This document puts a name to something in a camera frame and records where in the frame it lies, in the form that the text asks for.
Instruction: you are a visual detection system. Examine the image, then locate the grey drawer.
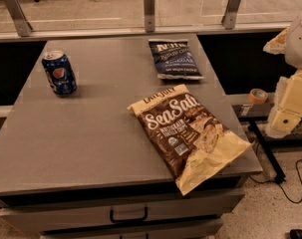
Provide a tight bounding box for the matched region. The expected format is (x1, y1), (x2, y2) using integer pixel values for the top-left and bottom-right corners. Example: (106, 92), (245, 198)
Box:
(40, 219), (222, 239)
(0, 188), (244, 232)

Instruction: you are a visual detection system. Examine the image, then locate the lower grey drawer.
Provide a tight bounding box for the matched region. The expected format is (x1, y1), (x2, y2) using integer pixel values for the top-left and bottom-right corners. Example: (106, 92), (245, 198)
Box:
(40, 219), (222, 239)

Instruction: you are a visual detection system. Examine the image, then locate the left metal railing bracket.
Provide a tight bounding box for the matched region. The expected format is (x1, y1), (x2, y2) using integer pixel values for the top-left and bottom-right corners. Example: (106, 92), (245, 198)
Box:
(3, 0), (33, 37)

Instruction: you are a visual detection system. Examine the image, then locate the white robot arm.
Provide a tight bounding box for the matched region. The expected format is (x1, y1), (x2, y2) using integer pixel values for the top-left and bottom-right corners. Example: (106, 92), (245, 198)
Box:
(263, 11), (302, 138)

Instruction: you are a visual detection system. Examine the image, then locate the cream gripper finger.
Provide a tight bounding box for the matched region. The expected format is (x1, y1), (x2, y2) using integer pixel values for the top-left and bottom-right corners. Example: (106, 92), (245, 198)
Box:
(265, 70), (302, 138)
(263, 28), (288, 55)

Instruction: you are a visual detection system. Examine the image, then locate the blue chip bag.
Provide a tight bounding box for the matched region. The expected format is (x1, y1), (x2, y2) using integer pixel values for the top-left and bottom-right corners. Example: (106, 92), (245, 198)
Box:
(149, 39), (203, 80)

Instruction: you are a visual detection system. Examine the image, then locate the metal railing bracket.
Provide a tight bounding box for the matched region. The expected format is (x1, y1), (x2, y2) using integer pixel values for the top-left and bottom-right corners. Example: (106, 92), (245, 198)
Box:
(144, 0), (155, 33)
(3, 0), (33, 37)
(221, 0), (241, 30)

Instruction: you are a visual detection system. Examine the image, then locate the blue pepsi can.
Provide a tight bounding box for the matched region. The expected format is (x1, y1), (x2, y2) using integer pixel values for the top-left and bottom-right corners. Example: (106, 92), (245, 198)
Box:
(42, 51), (77, 97)

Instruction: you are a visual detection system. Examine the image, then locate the right metal railing bracket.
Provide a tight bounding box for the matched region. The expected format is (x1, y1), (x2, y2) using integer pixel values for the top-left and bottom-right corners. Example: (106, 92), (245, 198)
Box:
(221, 0), (241, 30)

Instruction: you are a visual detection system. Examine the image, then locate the orange tape roll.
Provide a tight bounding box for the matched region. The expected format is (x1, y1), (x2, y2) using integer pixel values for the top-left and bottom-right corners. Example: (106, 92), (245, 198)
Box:
(248, 89), (268, 105)

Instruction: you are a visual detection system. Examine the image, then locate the middle metal railing bracket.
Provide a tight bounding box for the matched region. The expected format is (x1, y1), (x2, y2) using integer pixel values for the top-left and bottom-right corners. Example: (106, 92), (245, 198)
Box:
(144, 0), (155, 33)

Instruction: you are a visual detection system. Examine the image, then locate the black table leg frame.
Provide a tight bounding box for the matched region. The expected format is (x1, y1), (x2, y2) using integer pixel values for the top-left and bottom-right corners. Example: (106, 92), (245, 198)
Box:
(249, 119), (286, 184)

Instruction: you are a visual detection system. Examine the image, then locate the black cable on floor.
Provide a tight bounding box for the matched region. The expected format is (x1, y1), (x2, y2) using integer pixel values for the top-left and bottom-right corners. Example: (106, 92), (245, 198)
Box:
(249, 154), (302, 205)

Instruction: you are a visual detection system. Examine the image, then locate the upper grey drawer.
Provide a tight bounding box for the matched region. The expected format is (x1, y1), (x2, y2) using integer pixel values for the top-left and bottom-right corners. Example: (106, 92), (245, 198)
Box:
(0, 188), (244, 232)

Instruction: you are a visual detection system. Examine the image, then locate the brown sea salt chip bag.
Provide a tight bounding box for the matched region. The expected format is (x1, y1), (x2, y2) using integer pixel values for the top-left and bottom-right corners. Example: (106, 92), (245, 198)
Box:
(129, 85), (250, 195)

